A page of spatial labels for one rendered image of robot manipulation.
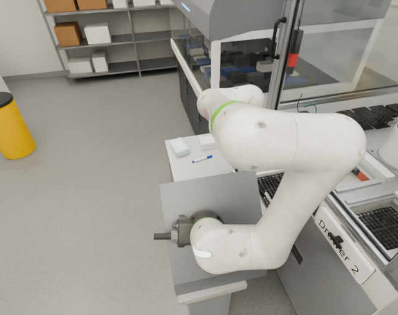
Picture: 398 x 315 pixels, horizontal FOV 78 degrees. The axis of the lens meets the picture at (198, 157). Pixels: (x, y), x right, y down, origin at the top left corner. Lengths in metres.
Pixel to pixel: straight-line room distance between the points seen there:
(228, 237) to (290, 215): 0.19
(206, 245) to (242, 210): 0.31
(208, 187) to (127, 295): 1.24
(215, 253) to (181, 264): 0.29
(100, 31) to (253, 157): 4.32
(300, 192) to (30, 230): 2.33
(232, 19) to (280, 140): 1.26
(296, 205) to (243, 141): 0.24
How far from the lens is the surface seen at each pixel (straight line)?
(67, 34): 4.76
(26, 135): 3.40
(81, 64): 4.93
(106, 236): 2.27
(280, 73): 1.38
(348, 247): 1.16
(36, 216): 2.69
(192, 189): 0.93
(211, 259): 0.73
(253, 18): 1.69
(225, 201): 0.96
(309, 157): 0.48
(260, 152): 0.43
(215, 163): 1.55
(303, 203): 0.60
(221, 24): 1.62
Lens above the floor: 1.80
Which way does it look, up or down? 41 degrees down
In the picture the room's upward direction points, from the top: 2 degrees counter-clockwise
